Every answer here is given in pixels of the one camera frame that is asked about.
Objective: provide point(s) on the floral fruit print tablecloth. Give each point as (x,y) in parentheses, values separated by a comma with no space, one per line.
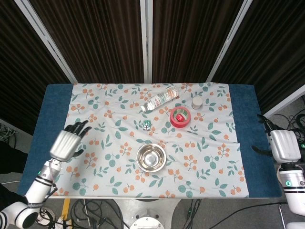
(119,167)

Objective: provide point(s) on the small green toy car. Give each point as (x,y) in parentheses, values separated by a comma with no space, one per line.
(146,125)

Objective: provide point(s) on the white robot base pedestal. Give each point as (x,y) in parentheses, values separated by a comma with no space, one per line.
(147,210)

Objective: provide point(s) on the dark brown partition panel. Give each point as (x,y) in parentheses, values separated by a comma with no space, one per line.
(19,59)
(190,40)
(95,40)
(274,47)

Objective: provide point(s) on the small red block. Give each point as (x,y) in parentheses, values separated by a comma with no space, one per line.
(179,117)

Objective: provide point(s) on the yellow strip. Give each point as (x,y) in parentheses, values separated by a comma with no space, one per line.
(66,208)

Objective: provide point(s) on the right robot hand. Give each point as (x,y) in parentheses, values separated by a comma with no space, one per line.
(284,145)

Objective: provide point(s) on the blue table cover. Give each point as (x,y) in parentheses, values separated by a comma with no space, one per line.
(40,133)

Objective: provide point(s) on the stainless steel bowl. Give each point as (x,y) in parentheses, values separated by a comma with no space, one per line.
(151,171)
(151,157)

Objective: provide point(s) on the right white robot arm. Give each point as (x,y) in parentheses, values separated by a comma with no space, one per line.
(293,186)

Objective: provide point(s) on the white partition frame post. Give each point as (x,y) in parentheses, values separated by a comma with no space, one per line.
(45,38)
(286,103)
(228,40)
(146,40)

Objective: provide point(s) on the small white jar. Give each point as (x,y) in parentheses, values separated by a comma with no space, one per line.
(197,103)

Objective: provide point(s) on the red tape roll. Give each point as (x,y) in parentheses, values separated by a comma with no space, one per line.
(172,119)

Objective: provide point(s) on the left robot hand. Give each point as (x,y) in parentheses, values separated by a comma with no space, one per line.
(64,145)

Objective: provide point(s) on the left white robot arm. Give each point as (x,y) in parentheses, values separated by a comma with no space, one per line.
(38,188)

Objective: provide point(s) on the clear plastic water bottle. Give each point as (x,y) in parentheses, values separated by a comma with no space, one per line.
(158,100)

